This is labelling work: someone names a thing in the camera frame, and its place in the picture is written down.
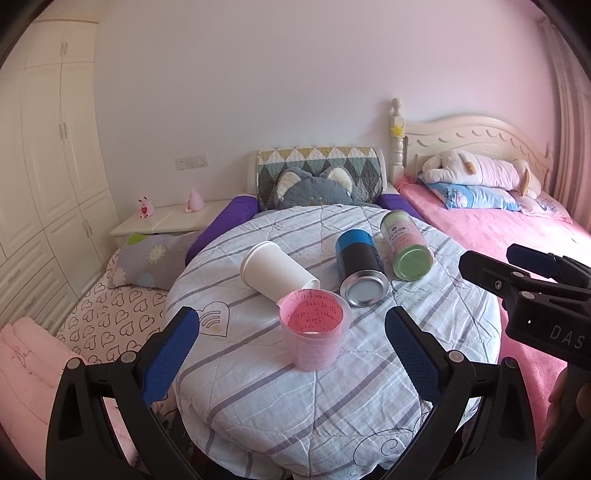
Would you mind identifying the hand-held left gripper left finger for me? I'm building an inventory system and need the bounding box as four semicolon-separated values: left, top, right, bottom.
46;305;204;480

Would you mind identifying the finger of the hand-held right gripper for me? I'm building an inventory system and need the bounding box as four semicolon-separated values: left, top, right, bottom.
506;243;591;289
458;250;561;311

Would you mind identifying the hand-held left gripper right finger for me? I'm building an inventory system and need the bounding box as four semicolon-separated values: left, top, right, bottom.
383;305;539;480

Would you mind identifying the white paper cup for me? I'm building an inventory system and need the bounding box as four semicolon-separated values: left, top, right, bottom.
240;241;321;304

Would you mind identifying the pink plastic cup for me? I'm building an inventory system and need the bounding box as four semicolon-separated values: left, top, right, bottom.
279;288;352;372

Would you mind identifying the person's right hand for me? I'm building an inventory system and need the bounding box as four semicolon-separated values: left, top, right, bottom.
542;369;571;446

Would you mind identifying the pink bedspread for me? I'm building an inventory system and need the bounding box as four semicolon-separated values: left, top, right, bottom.
394;178;591;435

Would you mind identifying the pink pillow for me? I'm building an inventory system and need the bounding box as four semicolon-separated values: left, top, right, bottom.
519;191;573;224

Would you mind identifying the heart print sheet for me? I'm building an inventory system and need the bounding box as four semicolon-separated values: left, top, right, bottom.
55;258;185;370

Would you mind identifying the blue cartoon pillow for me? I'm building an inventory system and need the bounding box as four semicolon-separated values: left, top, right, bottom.
427;181;522;212

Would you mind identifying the green can with pink label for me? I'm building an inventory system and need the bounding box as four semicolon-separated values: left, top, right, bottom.
380;210;435;281

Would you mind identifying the grey floral pillow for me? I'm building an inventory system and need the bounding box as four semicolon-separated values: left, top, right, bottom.
107;231;201;291

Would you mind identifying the white and pink plush toy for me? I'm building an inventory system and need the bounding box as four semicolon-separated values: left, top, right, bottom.
418;150;542;199

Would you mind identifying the striped white cloth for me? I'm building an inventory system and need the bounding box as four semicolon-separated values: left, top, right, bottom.
165;204;502;480

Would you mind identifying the blue and black can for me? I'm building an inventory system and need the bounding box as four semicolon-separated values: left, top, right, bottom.
335;229;392;308

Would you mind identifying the pale curtain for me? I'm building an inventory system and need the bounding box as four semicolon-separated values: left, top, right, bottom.
538;18;591;217

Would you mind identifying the white nightstand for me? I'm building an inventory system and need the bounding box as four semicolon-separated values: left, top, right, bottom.
109;199;234;250

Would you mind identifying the purple sofa chair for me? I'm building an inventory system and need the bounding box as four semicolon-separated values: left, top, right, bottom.
185;193;423;267

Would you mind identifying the cream bed headboard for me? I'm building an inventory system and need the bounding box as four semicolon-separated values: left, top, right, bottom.
390;98;555;195

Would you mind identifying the folded pink blanket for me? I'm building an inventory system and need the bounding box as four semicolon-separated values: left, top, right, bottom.
0;316;139;462

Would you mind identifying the diamond pattern quilt cover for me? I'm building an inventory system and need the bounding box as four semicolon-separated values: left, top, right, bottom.
256;147;386;212

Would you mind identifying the grey cat cushion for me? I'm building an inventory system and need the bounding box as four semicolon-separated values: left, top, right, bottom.
269;167;356;211

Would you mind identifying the white wardrobe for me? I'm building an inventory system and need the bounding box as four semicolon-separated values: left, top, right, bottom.
0;21;121;342

